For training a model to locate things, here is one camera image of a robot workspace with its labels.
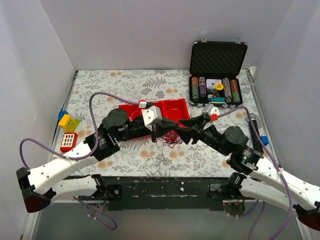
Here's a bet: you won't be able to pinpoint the red black wires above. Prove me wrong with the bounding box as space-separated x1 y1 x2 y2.
157 129 185 150

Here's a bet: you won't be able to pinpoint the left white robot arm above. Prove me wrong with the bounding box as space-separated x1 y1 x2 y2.
16 106 179 213

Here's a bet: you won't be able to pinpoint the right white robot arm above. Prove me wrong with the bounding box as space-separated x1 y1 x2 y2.
175 116 320 231

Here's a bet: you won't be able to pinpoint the red three-compartment tray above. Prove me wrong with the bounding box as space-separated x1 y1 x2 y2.
115 98 190 143

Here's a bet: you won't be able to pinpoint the black microphone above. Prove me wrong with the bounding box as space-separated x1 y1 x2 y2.
248 113 264 155

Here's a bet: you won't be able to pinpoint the floral table mat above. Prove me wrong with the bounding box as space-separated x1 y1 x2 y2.
64 69 269 177

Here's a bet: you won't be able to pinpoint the small blue block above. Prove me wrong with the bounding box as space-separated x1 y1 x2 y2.
260 135 270 146

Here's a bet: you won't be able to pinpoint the black poker chip case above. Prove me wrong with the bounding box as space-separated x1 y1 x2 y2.
189 39 248 108

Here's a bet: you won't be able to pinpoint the yellow green toy brick house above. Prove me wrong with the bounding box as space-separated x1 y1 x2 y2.
58 110 81 133

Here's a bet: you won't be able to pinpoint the red white window brick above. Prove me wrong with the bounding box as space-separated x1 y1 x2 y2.
60 132 78 153

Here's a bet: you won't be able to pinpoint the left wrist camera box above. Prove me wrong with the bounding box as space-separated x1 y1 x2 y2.
141 105 163 131

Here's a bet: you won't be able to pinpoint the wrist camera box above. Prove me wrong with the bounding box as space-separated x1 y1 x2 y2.
141 105 163 131
201 104 220 123

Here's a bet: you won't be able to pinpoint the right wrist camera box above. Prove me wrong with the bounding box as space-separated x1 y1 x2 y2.
201 104 220 123

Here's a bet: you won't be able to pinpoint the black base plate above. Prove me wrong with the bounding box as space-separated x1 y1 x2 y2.
77 175 261 212

